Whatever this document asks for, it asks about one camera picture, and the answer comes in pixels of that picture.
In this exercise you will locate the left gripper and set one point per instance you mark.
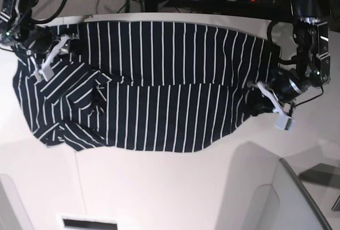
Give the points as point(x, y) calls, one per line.
point(282, 87)

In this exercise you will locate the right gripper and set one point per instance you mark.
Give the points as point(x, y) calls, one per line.
point(42, 41)

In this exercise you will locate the navy white striped t-shirt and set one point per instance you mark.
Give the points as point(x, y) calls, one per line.
point(145, 86)

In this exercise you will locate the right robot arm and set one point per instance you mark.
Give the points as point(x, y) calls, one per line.
point(18, 28)

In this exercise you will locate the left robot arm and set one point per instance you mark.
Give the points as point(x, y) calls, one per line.
point(310, 67)

